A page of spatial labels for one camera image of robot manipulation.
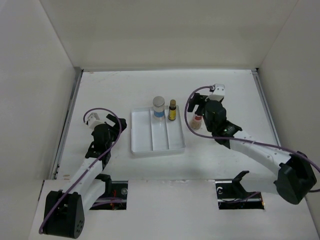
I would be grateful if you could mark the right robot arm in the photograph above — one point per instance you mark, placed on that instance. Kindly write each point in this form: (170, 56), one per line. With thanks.
(293, 170)

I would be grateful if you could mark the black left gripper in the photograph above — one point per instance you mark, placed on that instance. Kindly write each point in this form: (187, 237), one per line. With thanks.
(115, 128)

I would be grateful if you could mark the silver lid blue label jar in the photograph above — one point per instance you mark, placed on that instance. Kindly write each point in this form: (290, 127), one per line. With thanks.
(158, 107)

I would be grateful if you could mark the gold cap yellow bottle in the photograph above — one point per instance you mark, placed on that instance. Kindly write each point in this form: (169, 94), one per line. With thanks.
(172, 110)

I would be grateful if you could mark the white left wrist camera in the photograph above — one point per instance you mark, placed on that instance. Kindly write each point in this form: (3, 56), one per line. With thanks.
(93, 120)

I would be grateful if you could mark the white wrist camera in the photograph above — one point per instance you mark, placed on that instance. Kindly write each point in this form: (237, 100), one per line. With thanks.
(93, 120)
(217, 92)

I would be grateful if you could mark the white divided plastic tray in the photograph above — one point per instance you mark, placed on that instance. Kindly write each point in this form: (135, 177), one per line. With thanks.
(152, 138)

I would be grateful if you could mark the pink cap spice bottle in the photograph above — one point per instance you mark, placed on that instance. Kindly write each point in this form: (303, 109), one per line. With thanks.
(196, 122)

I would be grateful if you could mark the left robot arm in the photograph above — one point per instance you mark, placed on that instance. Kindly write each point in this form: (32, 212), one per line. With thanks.
(65, 209)

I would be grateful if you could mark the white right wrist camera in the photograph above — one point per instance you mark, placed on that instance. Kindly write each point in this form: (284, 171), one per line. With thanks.
(217, 92)

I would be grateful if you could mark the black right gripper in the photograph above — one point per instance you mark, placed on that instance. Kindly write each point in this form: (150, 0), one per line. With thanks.
(197, 100)

